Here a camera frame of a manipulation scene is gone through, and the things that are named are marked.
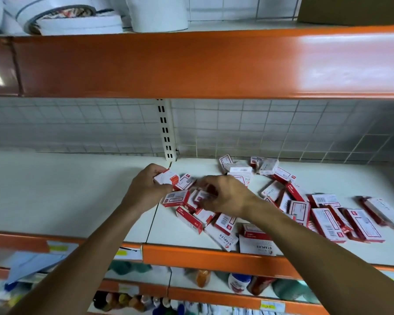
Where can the blue paper packet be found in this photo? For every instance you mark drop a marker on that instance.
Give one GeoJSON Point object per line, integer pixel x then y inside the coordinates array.
{"type": "Point", "coordinates": [29, 264]}

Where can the white slotted shelf upright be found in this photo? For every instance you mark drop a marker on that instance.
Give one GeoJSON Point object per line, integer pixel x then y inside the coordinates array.
{"type": "Point", "coordinates": [166, 131]}

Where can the person's left fingers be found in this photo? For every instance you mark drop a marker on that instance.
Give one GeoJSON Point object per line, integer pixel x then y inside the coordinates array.
{"type": "Point", "coordinates": [159, 167]}

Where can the row of small colourful bottles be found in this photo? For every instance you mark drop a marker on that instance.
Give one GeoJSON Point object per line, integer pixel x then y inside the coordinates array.
{"type": "Point", "coordinates": [138, 303]}

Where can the white tape roll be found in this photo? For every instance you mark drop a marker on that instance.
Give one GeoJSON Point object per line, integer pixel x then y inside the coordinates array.
{"type": "Point", "coordinates": [82, 26]}
{"type": "Point", "coordinates": [46, 8]}

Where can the orange bottle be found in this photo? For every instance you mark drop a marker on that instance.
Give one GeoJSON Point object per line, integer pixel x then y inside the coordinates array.
{"type": "Point", "coordinates": [203, 278]}

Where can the orange metal shelf beam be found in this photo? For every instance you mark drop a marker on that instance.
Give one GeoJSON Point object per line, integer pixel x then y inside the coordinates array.
{"type": "Point", "coordinates": [197, 62]}

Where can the brown cardboard box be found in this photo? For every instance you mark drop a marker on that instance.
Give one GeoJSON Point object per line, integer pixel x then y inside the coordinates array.
{"type": "Point", "coordinates": [353, 9]}

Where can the person's right hand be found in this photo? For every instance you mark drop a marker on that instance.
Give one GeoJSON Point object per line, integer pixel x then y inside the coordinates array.
{"type": "Point", "coordinates": [233, 198]}

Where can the teal green container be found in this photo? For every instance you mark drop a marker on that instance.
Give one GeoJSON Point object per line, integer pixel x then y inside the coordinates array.
{"type": "Point", "coordinates": [123, 267]}
{"type": "Point", "coordinates": [292, 289]}

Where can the person's right fingers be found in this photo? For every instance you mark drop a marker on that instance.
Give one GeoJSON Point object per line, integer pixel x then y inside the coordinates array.
{"type": "Point", "coordinates": [207, 183]}

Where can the person's left forearm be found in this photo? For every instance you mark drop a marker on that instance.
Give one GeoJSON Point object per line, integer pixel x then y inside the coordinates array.
{"type": "Point", "coordinates": [82, 265]}

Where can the person's right forearm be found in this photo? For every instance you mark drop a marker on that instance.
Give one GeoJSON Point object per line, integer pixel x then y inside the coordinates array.
{"type": "Point", "coordinates": [318, 259]}

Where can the red bottle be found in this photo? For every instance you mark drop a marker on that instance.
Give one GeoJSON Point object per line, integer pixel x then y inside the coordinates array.
{"type": "Point", "coordinates": [259, 284]}

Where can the white shelf with orange edge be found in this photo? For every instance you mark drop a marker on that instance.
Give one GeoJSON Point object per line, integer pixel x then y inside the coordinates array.
{"type": "Point", "coordinates": [69, 193]}
{"type": "Point", "coordinates": [216, 293]}

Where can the yellow white price label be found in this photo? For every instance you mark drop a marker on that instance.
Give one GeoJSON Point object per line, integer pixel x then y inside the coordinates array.
{"type": "Point", "coordinates": [128, 253]}
{"type": "Point", "coordinates": [272, 306]}
{"type": "Point", "coordinates": [60, 247]}

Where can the pile of red staple packets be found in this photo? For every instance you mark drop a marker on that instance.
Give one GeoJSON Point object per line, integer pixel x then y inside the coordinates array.
{"type": "Point", "coordinates": [328, 223]}

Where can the person's left hand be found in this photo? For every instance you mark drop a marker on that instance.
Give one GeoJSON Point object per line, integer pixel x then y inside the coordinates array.
{"type": "Point", "coordinates": [144, 191]}

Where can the red white staple box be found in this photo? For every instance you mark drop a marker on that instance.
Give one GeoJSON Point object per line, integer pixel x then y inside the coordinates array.
{"type": "Point", "coordinates": [200, 196]}
{"type": "Point", "coordinates": [167, 177]}

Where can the white bottle with blue cap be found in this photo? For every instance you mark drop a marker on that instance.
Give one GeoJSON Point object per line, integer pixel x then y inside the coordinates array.
{"type": "Point", "coordinates": [238, 282]}

